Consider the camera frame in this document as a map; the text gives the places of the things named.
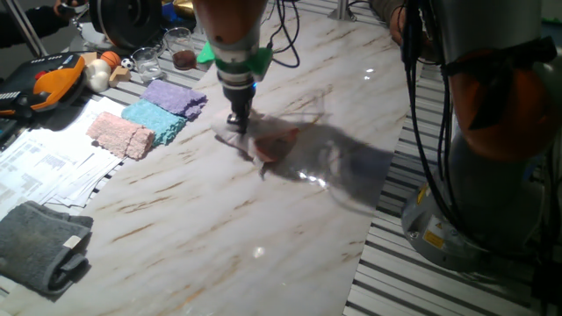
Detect olive sleeved forearm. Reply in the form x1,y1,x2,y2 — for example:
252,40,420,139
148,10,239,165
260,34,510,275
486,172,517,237
370,0,399,23

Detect white printed paper sheets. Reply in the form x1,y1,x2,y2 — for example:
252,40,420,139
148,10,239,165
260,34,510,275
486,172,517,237
0,96,126,220

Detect pink textured sponge cloth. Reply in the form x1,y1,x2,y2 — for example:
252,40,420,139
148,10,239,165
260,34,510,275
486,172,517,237
86,111,155,161

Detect blue cloth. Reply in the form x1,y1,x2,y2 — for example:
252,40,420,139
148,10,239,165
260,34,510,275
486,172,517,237
160,2,177,24

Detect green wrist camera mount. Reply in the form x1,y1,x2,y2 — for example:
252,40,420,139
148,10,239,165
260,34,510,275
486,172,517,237
196,41,274,83

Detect teal textured sponge cloth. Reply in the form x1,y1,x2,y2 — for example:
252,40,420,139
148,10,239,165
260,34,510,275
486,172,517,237
121,98,189,147

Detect white cloth with orange edge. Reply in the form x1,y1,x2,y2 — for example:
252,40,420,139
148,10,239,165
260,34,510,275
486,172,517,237
210,111,302,164

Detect light wooden block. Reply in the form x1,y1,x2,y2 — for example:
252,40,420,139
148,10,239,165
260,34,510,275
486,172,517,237
108,65,132,88

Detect orange black teach pendant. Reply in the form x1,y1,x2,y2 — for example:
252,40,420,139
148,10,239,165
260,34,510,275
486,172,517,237
0,52,87,119

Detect hand of dark sleeved person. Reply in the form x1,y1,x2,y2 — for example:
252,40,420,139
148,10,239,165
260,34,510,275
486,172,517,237
53,0,89,17

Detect purple textured sponge cloth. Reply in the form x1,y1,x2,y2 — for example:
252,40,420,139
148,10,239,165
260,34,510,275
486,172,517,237
140,79,208,120

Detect small orange basketball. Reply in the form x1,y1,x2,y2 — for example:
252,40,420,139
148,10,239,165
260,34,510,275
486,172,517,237
99,50,122,70

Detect hand of olive sleeved person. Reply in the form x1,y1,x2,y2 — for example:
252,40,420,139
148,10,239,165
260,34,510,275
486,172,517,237
388,4,409,47

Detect white gourd shaped figure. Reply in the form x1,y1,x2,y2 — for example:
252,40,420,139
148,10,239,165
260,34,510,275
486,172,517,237
83,59,112,93

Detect dark sleeved forearm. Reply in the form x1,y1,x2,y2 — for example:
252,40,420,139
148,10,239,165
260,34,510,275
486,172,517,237
0,4,67,49

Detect black round spool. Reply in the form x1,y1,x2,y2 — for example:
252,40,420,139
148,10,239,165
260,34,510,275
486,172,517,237
90,0,163,50

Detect folded dark grey towel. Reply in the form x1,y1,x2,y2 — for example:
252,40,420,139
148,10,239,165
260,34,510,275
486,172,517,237
0,200,94,296

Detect aluminium frame post with foot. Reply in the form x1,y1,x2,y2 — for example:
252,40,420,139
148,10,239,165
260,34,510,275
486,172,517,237
327,0,357,22

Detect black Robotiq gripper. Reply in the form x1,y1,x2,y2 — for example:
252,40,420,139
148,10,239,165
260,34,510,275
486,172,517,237
222,83,256,135

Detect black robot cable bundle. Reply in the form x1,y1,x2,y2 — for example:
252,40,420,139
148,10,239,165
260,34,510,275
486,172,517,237
267,0,562,273

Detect empty clear glass beaker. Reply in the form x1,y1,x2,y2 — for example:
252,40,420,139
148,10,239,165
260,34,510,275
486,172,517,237
130,47,164,83

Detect yellow shiny object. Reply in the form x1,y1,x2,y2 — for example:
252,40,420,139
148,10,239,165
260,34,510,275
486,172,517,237
172,0,197,19

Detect thin aluminium frame beam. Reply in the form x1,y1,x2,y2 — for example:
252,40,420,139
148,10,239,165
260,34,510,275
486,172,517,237
4,0,49,58

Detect marble pattern table sheet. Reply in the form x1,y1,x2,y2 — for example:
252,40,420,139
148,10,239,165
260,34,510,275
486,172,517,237
0,0,422,316

